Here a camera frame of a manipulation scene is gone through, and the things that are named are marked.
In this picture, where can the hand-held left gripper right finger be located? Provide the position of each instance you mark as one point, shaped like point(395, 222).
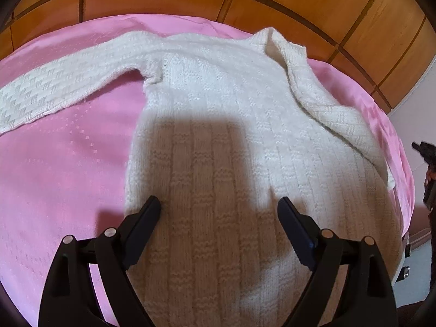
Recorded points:
point(301, 236)

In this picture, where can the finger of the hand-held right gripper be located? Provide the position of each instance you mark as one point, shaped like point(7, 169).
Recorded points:
point(424, 149)

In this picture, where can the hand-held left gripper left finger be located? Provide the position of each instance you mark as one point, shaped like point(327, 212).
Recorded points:
point(149, 213)

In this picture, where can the white knitted sweater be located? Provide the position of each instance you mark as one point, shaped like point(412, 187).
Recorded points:
point(221, 143)

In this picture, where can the pink bedsheet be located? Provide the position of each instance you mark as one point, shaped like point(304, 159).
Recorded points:
point(68, 163)

